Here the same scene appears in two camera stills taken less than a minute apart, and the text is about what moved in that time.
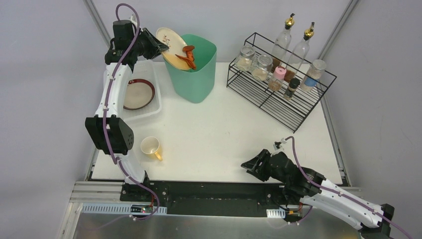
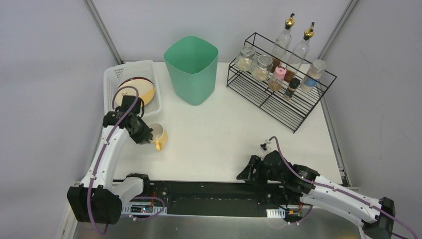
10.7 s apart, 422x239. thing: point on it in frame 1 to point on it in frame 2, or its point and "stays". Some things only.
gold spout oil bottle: (282, 45) stays
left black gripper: (151, 44) to (143, 132)
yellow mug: (150, 146) to (159, 136)
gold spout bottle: (298, 55) stays
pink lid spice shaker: (275, 83) stays
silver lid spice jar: (313, 75) stays
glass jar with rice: (261, 72) stays
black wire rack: (283, 85) stays
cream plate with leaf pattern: (175, 44) to (146, 89)
